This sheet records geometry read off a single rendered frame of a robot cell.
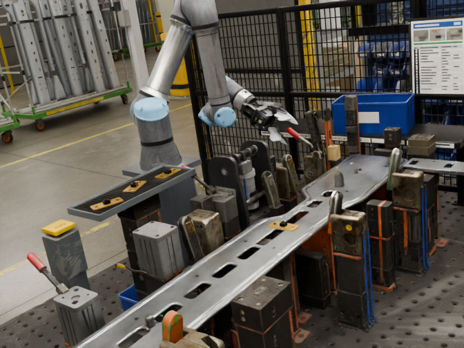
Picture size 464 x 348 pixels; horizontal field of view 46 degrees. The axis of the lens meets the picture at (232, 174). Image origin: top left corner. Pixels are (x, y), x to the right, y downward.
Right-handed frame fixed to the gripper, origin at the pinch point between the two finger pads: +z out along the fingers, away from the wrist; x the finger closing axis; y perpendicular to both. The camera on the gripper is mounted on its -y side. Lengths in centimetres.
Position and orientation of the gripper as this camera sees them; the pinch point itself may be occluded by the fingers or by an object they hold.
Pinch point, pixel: (291, 132)
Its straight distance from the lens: 202.2
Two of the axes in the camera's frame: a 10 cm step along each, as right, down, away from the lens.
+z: 7.3, 5.9, -3.4
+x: 3.1, -7.3, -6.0
